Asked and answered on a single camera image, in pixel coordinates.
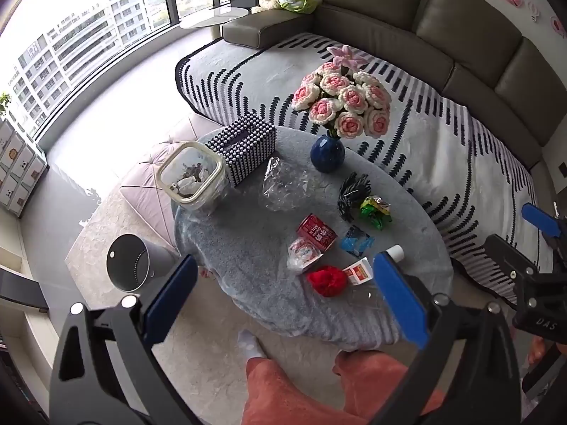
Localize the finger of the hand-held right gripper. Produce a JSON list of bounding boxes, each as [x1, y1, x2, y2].
[[522, 203, 567, 253], [484, 234, 542, 276]]

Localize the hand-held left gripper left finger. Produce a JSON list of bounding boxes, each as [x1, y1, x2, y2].
[[50, 254, 200, 425]]

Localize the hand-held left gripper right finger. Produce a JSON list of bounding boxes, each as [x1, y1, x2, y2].
[[367, 252, 523, 425]]

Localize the clear plastic film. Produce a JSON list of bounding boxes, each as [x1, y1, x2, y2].
[[348, 281, 391, 315]]

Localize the white tube with cap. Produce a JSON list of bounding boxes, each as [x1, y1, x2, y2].
[[342, 245, 405, 286]]

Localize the grey round trash bin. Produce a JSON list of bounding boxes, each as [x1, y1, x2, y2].
[[106, 234, 178, 293]]

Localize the blue torn wrapper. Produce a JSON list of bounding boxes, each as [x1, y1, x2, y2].
[[340, 225, 375, 257]]

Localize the green snack wrapper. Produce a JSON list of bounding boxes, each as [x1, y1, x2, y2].
[[359, 195, 393, 231]]

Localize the plastic-wrapped pink roll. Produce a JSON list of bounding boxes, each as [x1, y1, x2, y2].
[[287, 237, 323, 274]]

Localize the red drink can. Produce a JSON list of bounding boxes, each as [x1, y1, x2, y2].
[[296, 213, 337, 251]]

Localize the dark twig bundle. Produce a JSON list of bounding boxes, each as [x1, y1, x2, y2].
[[337, 172, 373, 223]]

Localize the clear plastic bag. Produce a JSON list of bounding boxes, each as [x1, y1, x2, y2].
[[261, 157, 320, 212]]

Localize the person's right hand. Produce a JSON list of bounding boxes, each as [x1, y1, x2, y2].
[[528, 335, 554, 364]]

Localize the person's right leg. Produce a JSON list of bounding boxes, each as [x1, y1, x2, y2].
[[332, 350, 448, 425]]

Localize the person's leg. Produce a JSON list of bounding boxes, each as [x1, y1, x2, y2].
[[332, 350, 448, 425], [241, 356, 350, 425]]

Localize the grey patterned sock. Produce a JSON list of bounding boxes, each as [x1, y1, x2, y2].
[[237, 330, 269, 359]]

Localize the grey oval coffee table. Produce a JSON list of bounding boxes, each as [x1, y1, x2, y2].
[[170, 126, 455, 350]]

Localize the pink tufted ottoman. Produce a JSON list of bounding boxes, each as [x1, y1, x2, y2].
[[119, 113, 222, 253]]

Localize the clear lidded plastic container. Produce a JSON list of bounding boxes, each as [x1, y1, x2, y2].
[[157, 142, 229, 211]]

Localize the white shelf unit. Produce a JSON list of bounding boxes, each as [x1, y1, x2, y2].
[[0, 212, 54, 425]]

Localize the person's left leg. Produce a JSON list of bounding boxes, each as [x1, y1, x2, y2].
[[241, 356, 350, 425]]

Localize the dark blue vase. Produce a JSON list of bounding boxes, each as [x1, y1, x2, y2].
[[310, 135, 346, 173]]

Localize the studded tissue box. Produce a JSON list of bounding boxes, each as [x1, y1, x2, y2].
[[204, 115, 278, 188]]

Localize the white animal-print drawer cabinet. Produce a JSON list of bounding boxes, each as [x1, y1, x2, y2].
[[0, 117, 49, 219]]

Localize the pink crochet rose bouquet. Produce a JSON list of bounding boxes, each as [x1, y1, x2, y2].
[[290, 45, 393, 140]]

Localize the striped grey blanket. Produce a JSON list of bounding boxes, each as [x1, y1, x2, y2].
[[174, 32, 539, 293]]

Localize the olive leather sofa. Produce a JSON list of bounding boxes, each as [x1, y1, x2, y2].
[[221, 0, 567, 173]]

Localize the round white side table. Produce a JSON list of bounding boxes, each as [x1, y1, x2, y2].
[[179, 6, 251, 29]]

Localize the plush cabbage toy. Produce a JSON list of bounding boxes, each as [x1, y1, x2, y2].
[[277, 0, 323, 14]]

